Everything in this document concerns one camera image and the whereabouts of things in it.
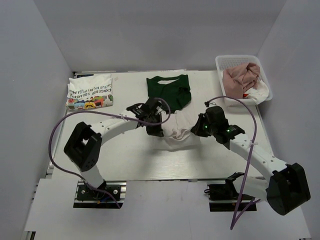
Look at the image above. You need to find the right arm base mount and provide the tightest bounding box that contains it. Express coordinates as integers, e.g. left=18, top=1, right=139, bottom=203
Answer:
left=204, top=172, right=244, bottom=212

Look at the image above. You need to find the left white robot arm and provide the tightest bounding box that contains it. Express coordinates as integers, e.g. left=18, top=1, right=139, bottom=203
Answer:
left=63, top=98, right=164, bottom=200

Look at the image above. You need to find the white plastic basket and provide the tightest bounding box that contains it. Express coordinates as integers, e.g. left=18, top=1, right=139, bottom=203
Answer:
left=215, top=55, right=273, bottom=106

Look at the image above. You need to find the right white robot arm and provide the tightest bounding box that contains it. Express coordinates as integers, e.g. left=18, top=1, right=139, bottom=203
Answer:
left=191, top=106, right=311, bottom=216

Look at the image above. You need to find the folded white printed t-shirt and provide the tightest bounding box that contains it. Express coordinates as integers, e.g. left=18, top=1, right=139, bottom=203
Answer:
left=65, top=73, right=114, bottom=110

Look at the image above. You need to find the white and green t-shirt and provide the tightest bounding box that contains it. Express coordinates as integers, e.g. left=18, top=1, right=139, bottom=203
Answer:
left=146, top=74, right=201, bottom=151

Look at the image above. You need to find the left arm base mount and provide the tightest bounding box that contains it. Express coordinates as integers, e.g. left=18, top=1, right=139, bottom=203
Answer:
left=73, top=181, right=127, bottom=209

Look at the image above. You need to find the pink t-shirt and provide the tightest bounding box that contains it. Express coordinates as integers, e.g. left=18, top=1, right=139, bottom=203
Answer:
left=222, top=62, right=261, bottom=99

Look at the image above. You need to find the white t-shirt red print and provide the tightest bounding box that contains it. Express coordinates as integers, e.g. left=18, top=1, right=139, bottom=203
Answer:
left=243, top=80, right=270, bottom=105

